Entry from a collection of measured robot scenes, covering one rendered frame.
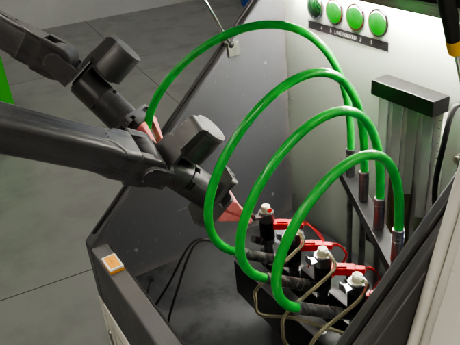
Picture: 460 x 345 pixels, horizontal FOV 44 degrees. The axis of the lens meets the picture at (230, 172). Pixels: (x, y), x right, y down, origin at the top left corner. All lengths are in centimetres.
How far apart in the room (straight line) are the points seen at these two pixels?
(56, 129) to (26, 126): 5
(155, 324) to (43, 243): 209
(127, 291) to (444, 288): 61
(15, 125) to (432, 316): 57
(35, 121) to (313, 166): 80
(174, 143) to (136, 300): 36
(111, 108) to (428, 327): 61
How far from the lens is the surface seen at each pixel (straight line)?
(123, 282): 117
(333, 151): 130
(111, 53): 102
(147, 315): 109
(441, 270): 78
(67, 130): 77
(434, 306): 80
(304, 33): 100
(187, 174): 93
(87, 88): 103
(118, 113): 102
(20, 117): 74
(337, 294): 102
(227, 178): 96
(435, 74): 103
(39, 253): 305
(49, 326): 260
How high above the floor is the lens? 167
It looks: 29 degrees down
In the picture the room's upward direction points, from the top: 6 degrees counter-clockwise
